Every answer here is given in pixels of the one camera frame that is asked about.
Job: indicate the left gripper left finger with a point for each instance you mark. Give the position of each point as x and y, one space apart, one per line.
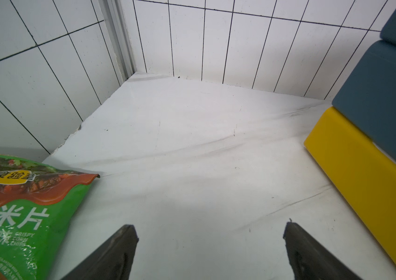
112 260

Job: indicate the yellow box behind cabinet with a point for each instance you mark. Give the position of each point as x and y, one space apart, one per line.
365 176

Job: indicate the teal three-drawer cabinet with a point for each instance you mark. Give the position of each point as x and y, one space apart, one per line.
368 96

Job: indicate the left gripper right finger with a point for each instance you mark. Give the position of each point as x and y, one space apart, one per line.
310 260

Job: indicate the green snack bag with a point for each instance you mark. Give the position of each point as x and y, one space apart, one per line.
37 202

